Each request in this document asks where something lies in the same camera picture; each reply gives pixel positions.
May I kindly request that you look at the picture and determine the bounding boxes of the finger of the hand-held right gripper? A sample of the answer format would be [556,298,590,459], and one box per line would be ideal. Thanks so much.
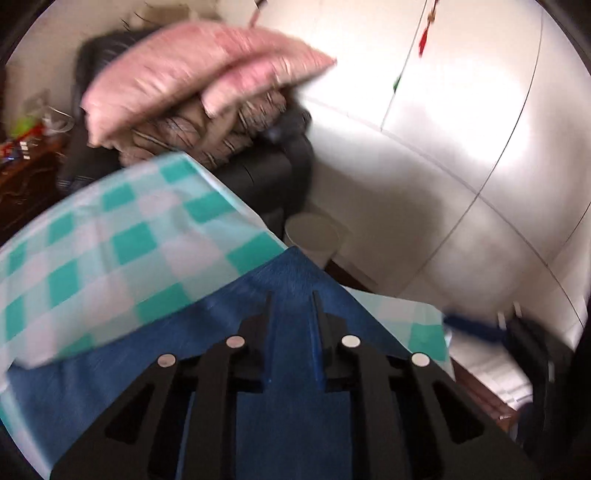
[443,314,509,345]

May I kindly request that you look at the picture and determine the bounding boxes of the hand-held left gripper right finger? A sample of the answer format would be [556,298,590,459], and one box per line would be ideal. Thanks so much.
[311,291,541,480]

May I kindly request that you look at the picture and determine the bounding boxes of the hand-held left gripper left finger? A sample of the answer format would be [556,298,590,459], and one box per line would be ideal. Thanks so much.
[50,292,275,480]

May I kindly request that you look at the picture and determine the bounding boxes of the blue towel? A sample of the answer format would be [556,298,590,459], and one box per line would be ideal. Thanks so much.
[7,247,407,480]

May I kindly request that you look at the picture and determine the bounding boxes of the white bucket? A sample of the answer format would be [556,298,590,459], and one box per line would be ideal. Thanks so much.
[284,213,342,268]

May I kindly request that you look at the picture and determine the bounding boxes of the black armchair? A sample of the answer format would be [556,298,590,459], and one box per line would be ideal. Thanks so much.
[58,30,315,227]

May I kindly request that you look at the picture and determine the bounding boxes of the teal white checkered cloth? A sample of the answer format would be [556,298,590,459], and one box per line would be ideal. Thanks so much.
[0,152,455,480]

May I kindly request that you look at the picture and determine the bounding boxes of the white wardrobe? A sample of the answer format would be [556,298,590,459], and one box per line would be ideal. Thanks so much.
[249,0,591,370]

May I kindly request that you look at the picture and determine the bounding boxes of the striped brown cushion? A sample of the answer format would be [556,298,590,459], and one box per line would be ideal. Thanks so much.
[117,90,289,169]

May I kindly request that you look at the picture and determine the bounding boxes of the small pink pillow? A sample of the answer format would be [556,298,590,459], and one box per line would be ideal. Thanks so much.
[201,69,324,117]

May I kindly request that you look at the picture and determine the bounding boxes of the dark wooden cabinet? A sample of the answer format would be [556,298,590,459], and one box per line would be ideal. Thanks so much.
[0,138,68,241]

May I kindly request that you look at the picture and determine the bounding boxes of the large pink pillow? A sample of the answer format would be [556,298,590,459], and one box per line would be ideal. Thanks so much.
[81,23,338,148]

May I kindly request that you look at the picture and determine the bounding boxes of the red hanging ornament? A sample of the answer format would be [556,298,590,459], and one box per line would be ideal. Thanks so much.
[418,0,439,58]

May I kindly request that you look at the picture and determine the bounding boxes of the green plastic item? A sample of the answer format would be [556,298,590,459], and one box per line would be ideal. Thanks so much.
[11,115,38,137]

